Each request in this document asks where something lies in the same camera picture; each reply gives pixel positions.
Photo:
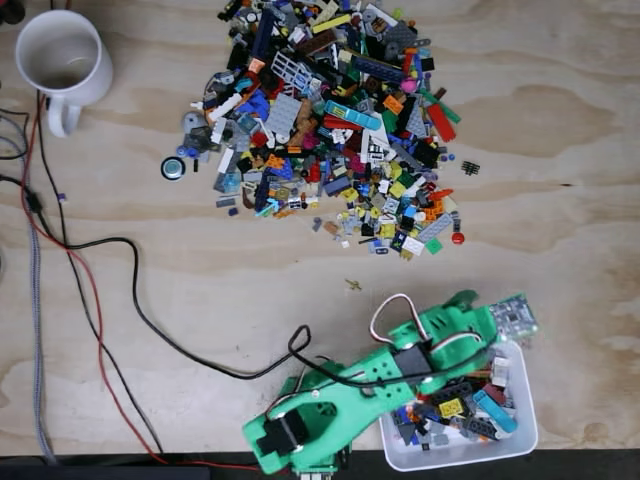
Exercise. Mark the grey lego wedge plate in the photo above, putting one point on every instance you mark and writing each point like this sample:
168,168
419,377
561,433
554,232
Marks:
417,122

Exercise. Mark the red lego plate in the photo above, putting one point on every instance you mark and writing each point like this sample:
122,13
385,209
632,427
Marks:
442,122

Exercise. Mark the dark blue printed lego tile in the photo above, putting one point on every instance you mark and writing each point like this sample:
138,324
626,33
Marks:
397,241

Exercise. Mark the white lego lattice window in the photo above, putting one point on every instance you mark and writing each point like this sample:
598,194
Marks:
289,64

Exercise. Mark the yellow square lego brick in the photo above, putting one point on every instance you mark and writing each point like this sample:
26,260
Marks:
352,194

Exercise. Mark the olive gold lego plate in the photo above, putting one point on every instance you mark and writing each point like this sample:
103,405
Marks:
283,194

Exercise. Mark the green lego plate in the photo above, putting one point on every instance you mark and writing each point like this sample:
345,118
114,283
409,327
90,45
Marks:
434,246

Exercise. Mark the transparent blue lego panel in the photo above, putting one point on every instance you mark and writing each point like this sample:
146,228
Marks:
229,182

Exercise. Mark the white plastic bin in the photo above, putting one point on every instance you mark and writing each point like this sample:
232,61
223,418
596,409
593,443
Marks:
525,400

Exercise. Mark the black lego technic plate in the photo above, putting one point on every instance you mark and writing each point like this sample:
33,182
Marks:
452,392

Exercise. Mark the blue lego wedge plate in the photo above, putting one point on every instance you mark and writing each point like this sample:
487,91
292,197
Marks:
282,174

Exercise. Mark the black round lego disc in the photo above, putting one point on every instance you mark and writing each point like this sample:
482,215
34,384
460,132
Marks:
172,167

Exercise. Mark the large grey lego plate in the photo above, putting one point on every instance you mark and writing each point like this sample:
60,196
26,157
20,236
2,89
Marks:
282,117

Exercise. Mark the bare camera circuit board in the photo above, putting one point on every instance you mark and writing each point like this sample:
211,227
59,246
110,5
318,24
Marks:
512,316

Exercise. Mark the grey lego dish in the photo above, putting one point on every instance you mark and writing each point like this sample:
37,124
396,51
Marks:
192,121

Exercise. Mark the white printed lego panel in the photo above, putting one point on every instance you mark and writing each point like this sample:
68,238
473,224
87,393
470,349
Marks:
375,145

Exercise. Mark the light blue rounded lego piece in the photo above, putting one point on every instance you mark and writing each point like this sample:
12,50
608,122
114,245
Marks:
495,411

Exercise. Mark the grey printed lego tile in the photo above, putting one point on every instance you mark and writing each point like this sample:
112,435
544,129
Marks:
295,203

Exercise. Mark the thin black lego bar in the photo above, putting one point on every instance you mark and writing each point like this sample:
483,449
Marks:
369,240

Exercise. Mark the orange lego brick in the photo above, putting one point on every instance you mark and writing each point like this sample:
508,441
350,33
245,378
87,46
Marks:
274,161

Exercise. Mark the long light blue lego piece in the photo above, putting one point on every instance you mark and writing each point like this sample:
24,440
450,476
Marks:
357,117

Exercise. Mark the black lego grille piece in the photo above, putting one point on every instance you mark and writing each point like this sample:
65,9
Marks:
470,168

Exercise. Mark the dark red lego piece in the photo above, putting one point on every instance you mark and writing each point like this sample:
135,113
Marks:
495,392

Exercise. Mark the red round lego piece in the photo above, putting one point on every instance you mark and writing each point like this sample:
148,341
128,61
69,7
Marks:
456,238

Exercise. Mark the white ceramic mug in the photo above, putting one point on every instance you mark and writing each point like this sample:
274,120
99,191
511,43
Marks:
60,85

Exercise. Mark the light grey long lego plate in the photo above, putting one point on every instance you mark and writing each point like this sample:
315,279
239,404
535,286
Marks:
435,227

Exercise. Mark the orange lego flame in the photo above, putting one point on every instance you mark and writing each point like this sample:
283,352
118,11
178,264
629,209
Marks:
285,213

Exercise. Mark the white square lego plate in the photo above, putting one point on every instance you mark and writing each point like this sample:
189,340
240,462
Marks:
412,245

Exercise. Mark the long dark blue lego plate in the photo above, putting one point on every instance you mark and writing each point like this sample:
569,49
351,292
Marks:
377,66

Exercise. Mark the brown curved lego piece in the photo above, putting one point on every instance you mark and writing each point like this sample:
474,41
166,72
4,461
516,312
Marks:
245,194

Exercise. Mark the long white lego brick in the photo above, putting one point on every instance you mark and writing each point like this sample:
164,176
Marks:
227,107

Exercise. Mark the yellow lego slope brick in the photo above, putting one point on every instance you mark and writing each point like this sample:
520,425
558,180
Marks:
386,230

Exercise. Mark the dark blue lego lattice piece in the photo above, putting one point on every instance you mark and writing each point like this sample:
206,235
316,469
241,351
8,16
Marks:
261,192

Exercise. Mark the long yellow lego plate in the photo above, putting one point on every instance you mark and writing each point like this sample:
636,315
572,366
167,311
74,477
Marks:
332,22

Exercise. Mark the light blue lego pickaxe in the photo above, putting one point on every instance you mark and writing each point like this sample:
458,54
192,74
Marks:
266,207

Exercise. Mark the pink lego piece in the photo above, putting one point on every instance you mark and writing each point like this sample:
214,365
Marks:
410,85

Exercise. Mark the large dark blue lego slope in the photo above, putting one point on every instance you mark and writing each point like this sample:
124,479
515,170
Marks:
336,186

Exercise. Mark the dark grey lego plate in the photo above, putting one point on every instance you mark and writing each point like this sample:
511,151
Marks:
480,428

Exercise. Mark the small gold lego weapon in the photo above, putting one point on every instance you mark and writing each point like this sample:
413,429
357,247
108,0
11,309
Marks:
353,284

